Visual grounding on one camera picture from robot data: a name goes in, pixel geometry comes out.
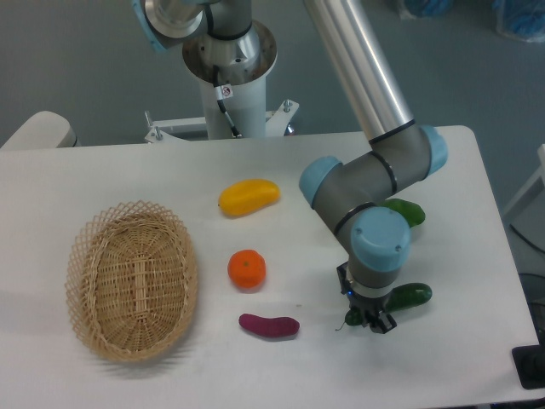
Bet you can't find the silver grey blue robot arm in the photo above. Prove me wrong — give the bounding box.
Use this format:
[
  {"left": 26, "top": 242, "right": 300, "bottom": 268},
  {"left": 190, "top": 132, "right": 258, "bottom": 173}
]
[{"left": 132, "top": 1, "right": 448, "bottom": 333}]

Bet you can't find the white furniture frame right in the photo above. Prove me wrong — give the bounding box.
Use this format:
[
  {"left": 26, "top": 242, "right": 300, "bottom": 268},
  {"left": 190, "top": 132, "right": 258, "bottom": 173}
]
[{"left": 502, "top": 145, "right": 544, "bottom": 222}]

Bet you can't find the orange tangerine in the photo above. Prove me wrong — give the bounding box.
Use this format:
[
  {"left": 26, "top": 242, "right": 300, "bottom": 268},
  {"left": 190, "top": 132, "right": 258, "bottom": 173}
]
[{"left": 227, "top": 249, "right": 267, "bottom": 289}]

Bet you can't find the black device at table edge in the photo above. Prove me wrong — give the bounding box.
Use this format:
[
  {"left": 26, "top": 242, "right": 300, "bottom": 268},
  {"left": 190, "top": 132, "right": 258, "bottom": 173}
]
[{"left": 512, "top": 345, "right": 544, "bottom": 389}]

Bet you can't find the green leafy vegetable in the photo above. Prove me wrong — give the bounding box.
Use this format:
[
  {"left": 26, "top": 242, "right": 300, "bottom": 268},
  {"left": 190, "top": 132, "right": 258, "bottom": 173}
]
[{"left": 380, "top": 199, "right": 426, "bottom": 228}]

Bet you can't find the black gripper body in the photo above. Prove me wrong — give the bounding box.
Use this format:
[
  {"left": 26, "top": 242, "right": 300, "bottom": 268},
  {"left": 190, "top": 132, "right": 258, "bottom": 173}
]
[{"left": 336, "top": 262, "right": 393, "bottom": 316}]

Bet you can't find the yellow mango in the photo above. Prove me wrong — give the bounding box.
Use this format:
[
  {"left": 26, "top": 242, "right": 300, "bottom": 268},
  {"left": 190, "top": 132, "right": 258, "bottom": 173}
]
[{"left": 218, "top": 179, "right": 281, "bottom": 217}]

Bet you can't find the dark green cucumber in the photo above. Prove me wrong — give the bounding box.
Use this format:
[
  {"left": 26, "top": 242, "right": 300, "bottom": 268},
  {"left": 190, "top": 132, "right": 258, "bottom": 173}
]
[{"left": 344, "top": 283, "right": 433, "bottom": 326}]

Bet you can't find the woven wicker basket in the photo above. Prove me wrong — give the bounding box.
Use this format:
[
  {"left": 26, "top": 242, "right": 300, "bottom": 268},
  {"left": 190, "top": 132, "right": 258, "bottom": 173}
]
[{"left": 65, "top": 201, "right": 198, "bottom": 362}]

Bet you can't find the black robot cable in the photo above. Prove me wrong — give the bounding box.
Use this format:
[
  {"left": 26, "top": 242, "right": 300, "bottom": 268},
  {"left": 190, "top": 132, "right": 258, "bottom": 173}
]
[{"left": 211, "top": 64, "right": 243, "bottom": 139}]

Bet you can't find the white chair armrest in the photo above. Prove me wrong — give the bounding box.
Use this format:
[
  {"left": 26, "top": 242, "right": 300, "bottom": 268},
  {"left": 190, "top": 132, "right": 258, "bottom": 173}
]
[{"left": 1, "top": 111, "right": 81, "bottom": 151}]

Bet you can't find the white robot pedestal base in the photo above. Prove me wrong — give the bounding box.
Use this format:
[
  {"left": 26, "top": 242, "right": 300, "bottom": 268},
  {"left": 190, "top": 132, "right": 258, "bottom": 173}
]
[{"left": 146, "top": 20, "right": 299, "bottom": 143}]

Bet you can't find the black floor cable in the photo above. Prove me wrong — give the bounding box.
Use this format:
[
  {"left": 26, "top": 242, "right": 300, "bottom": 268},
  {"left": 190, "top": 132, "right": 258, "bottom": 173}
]
[{"left": 509, "top": 222, "right": 545, "bottom": 252}]

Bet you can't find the purple sweet potato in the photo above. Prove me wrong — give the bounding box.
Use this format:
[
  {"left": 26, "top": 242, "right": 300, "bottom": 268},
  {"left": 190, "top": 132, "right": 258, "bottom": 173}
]
[{"left": 238, "top": 314, "right": 300, "bottom": 339}]

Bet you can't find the blue plastic bag left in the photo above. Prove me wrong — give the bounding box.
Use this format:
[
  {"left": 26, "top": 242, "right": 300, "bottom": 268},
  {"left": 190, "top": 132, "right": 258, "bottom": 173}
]
[{"left": 397, "top": 0, "right": 452, "bottom": 19}]

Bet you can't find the blue plastic bag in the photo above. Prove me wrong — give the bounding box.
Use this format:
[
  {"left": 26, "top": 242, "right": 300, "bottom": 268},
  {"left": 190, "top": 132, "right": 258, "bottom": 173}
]
[
  {"left": 492, "top": 0, "right": 544, "bottom": 43},
  {"left": 397, "top": 0, "right": 452, "bottom": 19}
]

